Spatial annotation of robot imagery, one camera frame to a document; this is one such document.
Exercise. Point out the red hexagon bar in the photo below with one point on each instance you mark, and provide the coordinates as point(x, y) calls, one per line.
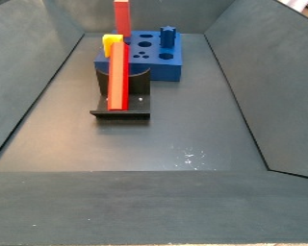
point(117, 85)

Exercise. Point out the black curved stand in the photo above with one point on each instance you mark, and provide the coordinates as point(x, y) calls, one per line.
point(139, 98)

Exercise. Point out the blue shape sorter block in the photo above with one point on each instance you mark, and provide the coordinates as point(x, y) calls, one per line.
point(147, 55)

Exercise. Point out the dark blue star peg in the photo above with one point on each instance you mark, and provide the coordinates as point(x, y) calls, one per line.
point(167, 36)

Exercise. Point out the yellow arch-notched block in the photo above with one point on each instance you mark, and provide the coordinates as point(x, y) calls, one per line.
point(108, 40)

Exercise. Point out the red rectangular block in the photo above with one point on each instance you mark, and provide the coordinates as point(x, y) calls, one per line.
point(123, 17)

